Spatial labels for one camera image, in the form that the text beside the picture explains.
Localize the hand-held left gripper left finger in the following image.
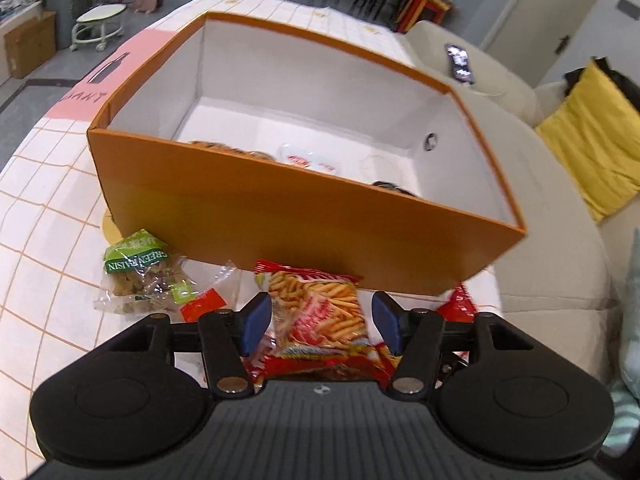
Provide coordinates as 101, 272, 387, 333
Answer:
135, 291, 273, 396

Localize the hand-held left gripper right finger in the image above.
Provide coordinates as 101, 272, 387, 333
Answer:
371, 290, 536, 396

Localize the red braised meat packet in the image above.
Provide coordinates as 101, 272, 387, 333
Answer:
244, 342, 401, 393

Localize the small red white packet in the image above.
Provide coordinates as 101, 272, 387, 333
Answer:
179, 289, 227, 324

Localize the red potato stick packet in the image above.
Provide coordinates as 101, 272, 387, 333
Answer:
252, 259, 387, 361

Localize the large red snack packet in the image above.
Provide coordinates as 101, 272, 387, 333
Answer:
439, 284, 476, 323

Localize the orange cardboard box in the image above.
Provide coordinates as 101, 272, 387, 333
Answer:
86, 11, 527, 297

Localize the green label raisin packet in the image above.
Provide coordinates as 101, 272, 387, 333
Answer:
94, 228, 237, 317

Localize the dark green snack packet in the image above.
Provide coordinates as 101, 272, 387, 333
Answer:
371, 180, 420, 198

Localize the clear nut packet white label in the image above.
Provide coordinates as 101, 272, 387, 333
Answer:
187, 139, 346, 178

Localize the beige sofa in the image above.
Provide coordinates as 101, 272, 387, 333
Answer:
400, 20, 640, 411

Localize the checked lemon print tablecloth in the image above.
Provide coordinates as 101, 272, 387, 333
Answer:
0, 0, 506, 467

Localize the black smartphone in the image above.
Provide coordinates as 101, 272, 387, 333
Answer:
444, 42, 475, 83

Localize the yellow pillow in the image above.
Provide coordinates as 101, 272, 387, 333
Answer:
534, 60, 640, 223

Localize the orange stool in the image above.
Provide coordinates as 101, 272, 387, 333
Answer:
395, 0, 454, 33

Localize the dark jacket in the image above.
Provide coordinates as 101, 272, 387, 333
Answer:
565, 56, 637, 97

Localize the white rolling stool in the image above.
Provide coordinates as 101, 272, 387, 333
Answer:
70, 4, 128, 53

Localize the white door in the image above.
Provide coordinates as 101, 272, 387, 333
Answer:
482, 0, 621, 86

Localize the small brown cardboard box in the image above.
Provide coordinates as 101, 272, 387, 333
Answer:
2, 11, 57, 80

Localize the grey round bin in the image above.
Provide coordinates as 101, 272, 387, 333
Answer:
44, 0, 90, 51

